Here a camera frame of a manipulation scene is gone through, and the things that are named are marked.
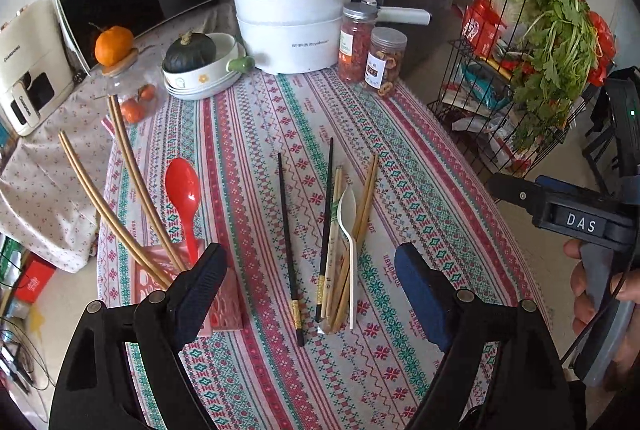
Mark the jar of dried slices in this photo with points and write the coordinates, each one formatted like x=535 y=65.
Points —
x=386 y=54

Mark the white air fryer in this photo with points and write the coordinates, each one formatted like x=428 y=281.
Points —
x=35 y=75

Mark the white plastic spoon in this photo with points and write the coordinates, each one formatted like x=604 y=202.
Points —
x=346 y=218

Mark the green leafy vegetables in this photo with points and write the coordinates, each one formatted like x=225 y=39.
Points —
x=539 y=115

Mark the floral white cloth cover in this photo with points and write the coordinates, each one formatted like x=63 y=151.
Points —
x=44 y=208

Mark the white floral ceramic bowl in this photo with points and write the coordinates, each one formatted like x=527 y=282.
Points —
x=230 y=64

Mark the red plastic spoon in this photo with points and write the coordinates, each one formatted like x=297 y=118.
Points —
x=183 y=191

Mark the orange tangerine on jar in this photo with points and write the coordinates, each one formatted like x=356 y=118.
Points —
x=113 y=45

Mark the red cardboard box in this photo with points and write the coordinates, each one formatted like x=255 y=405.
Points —
x=35 y=276

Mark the pink plastic utensil basket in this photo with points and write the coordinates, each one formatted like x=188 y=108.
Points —
x=224 y=315

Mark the dark green pumpkin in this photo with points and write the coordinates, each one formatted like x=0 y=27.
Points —
x=190 y=52

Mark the black wire rack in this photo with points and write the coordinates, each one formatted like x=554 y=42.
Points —
x=475 y=101

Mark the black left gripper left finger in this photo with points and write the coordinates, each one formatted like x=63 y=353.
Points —
x=95 y=388

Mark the brown wooden chopstick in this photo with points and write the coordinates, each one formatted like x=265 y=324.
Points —
x=361 y=226
x=349 y=219

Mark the person's right hand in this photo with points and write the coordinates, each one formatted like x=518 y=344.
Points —
x=584 y=311

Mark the jar of red dried fruit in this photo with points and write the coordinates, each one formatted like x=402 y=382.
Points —
x=358 y=21

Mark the red plastic bag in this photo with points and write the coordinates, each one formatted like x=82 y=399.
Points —
x=597 y=29

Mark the printed bamboo chopstick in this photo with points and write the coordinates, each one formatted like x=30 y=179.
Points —
x=330 y=255

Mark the striped patterned tablecloth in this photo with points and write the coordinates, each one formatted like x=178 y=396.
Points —
x=373 y=376

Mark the white electric cooking pot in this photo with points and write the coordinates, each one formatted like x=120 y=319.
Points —
x=291 y=36

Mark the glass jar with tomatoes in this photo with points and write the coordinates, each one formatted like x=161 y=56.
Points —
x=137 y=84

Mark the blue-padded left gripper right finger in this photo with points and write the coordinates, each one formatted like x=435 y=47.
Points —
x=527 y=388

